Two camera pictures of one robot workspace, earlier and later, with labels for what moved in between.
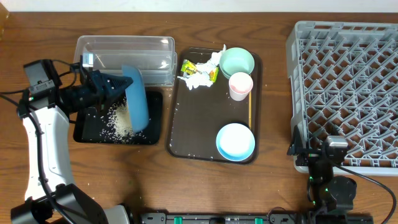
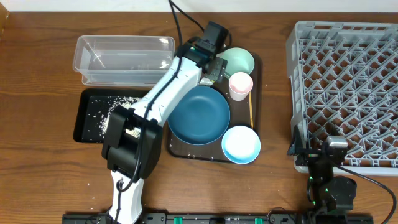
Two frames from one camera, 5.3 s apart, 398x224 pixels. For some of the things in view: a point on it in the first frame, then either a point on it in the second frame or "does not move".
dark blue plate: [136, 99] → [202, 118]
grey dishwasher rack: [344, 82] does not move
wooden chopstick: [250, 109] does not move
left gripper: [96, 93] → [219, 68]
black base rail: [293, 218] does not move
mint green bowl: [236, 60] does not move
